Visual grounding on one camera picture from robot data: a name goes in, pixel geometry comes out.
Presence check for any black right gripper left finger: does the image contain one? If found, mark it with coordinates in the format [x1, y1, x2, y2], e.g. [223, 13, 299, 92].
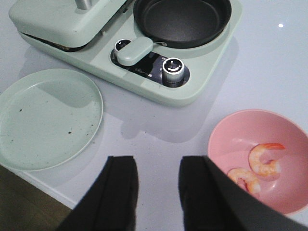
[57, 156, 139, 231]

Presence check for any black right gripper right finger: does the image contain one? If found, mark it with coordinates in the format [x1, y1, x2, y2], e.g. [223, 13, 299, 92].
[179, 156, 308, 231]

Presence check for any cooked shrimp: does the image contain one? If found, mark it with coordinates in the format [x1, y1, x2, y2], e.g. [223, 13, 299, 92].
[248, 143, 285, 177]
[227, 168, 261, 194]

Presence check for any pink plastic bowl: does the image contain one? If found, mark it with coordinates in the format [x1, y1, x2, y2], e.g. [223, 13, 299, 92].
[207, 109, 308, 215]

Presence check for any mint green sandwich maker lid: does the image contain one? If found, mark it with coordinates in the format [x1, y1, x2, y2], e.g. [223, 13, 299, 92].
[9, 0, 125, 48]

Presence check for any mint green breakfast maker base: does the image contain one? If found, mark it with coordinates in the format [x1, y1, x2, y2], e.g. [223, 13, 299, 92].
[18, 0, 243, 106]

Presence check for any mint green round plate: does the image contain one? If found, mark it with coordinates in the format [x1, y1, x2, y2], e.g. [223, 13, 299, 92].
[0, 69, 103, 171]

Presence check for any right silver control knob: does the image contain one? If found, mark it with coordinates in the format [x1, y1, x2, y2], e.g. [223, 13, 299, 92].
[162, 57, 184, 87]

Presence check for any silver control knob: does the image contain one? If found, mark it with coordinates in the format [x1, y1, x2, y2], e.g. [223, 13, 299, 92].
[162, 57, 184, 87]
[114, 38, 131, 52]

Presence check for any left silver control knob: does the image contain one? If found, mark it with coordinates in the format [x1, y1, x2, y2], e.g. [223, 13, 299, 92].
[114, 38, 131, 52]

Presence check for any black round frying pan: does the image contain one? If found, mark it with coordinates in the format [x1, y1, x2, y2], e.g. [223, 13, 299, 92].
[133, 0, 232, 49]

